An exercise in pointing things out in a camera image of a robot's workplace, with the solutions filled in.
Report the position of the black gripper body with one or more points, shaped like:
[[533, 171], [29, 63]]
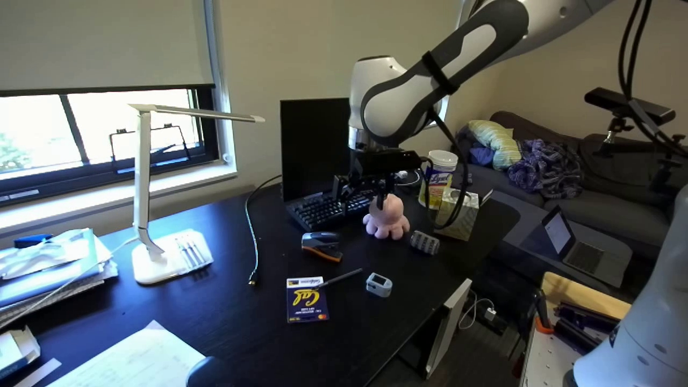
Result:
[[387, 169]]

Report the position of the pink octopus plush toy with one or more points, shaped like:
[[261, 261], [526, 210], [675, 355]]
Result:
[[387, 224]]

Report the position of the wipes canister white lid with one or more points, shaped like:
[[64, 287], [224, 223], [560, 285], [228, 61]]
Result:
[[440, 179]]

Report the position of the grey ribbed cylinder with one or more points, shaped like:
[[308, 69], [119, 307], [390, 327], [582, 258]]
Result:
[[424, 242]]

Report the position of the black keyboard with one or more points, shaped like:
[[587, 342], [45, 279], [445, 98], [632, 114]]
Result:
[[324, 210]]

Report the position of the olive tissue box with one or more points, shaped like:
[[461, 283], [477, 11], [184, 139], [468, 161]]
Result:
[[458, 219]]

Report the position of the orange and black stapler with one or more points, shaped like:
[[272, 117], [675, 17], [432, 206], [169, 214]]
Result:
[[320, 246]]

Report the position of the black computer monitor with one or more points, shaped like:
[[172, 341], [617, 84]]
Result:
[[315, 143]]

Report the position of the white pulse oximeter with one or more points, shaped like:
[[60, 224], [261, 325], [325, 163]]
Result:
[[379, 285]]

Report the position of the dark pen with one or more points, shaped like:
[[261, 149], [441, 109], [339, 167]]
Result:
[[341, 279]]

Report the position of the pale yellow pillow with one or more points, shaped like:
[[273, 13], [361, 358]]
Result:
[[495, 143]]

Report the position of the blue Cal card pack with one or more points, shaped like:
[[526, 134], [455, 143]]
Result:
[[305, 301]]

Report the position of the white desk side panel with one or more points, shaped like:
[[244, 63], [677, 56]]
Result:
[[445, 330]]

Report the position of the purple cloth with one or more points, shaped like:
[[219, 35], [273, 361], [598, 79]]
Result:
[[549, 169]]

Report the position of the open grey laptop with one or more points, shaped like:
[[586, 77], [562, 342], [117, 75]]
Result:
[[572, 251]]

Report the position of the wooden board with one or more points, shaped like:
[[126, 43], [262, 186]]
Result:
[[587, 292]]

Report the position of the black orange clamp tool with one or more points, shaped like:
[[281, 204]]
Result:
[[572, 323]]

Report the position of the white desk lamp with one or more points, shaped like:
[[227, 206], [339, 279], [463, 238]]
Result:
[[169, 266]]

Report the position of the grey metal robot table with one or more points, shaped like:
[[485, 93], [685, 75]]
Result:
[[549, 363]]

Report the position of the dark couch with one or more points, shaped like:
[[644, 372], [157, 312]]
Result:
[[624, 208]]

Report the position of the white paper sheet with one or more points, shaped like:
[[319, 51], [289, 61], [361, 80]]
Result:
[[129, 358]]

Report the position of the white roller blind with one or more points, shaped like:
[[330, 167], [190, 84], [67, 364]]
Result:
[[99, 43]]

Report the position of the stack of books and papers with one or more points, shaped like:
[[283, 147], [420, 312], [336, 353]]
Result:
[[50, 271]]

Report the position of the black framed window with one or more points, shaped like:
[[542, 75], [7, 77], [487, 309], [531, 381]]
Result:
[[43, 137]]

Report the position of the blue marker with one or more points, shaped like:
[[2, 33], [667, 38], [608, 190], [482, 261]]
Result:
[[33, 242]]

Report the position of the black camera on tripod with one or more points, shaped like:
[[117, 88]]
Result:
[[631, 106]]

